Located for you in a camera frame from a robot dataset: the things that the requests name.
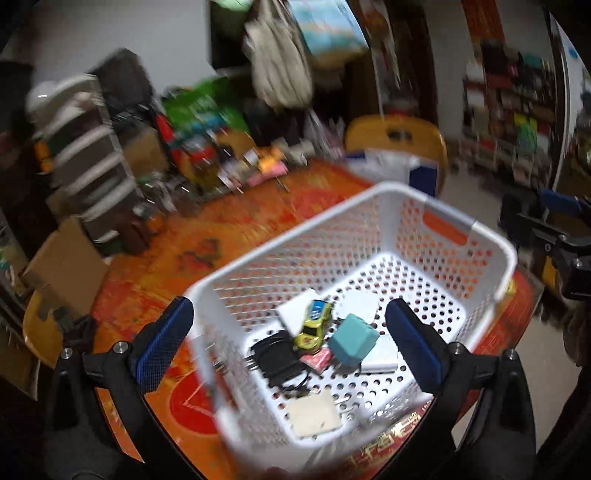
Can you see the red lid pickle jar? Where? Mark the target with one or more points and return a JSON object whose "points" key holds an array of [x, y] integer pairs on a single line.
{"points": [[201, 161]]}

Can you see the white square box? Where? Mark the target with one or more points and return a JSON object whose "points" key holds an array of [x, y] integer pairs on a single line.
{"points": [[314, 413]]}

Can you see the white perforated plastic basket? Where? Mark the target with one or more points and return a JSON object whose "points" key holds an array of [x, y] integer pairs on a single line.
{"points": [[392, 188]]}

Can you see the yellow toy car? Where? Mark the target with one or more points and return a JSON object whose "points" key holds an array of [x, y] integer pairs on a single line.
{"points": [[314, 323]]}

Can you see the green plastic bag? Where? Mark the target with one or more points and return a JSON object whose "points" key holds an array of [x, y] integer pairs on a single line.
{"points": [[207, 106]]}

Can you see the black power adapter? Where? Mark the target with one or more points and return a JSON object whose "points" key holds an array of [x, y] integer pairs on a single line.
{"points": [[277, 360]]}

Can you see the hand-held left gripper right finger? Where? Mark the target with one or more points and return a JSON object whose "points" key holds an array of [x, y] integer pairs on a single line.
{"points": [[412, 338]]}

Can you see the white power bank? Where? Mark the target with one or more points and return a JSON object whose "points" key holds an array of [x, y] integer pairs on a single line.
{"points": [[381, 362]]}

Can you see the teal cube charger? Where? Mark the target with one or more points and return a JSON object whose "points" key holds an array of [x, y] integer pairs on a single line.
{"points": [[353, 341]]}

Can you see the orange snack wrapper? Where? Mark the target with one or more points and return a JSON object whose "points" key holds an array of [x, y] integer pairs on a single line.
{"points": [[270, 165]]}

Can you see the pink small packet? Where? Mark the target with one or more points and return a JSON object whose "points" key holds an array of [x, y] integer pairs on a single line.
{"points": [[317, 360]]}

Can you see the blue printed bag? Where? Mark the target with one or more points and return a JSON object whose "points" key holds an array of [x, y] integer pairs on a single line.
{"points": [[328, 27]]}

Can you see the shelf of colourful goods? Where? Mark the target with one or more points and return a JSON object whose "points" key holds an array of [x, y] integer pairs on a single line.
{"points": [[512, 110]]}

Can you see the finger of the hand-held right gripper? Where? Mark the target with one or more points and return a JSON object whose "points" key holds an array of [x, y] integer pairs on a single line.
{"points": [[521, 221], [561, 201]]}

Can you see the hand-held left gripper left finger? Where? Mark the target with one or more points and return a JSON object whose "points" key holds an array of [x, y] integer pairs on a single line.
{"points": [[161, 341]]}

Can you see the white plastic drawer unit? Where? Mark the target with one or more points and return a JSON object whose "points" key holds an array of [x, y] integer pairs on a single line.
{"points": [[87, 175]]}

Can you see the brown cardboard sheet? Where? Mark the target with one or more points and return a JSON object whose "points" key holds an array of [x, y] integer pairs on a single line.
{"points": [[69, 267]]}

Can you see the blue and white box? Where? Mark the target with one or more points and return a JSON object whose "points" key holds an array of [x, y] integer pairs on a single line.
{"points": [[397, 166]]}

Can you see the red floral tablecloth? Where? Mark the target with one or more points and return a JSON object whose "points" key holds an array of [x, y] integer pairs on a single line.
{"points": [[184, 244]]}

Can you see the white rounded charger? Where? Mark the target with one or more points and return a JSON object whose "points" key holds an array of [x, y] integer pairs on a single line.
{"points": [[360, 303]]}

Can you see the black bag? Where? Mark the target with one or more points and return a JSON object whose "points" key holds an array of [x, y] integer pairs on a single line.
{"points": [[124, 87]]}

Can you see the beige cloth bag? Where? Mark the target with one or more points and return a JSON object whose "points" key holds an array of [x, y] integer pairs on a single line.
{"points": [[281, 60]]}

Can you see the yellow wooden chair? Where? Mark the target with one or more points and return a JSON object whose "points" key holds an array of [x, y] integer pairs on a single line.
{"points": [[429, 134], [39, 327]]}

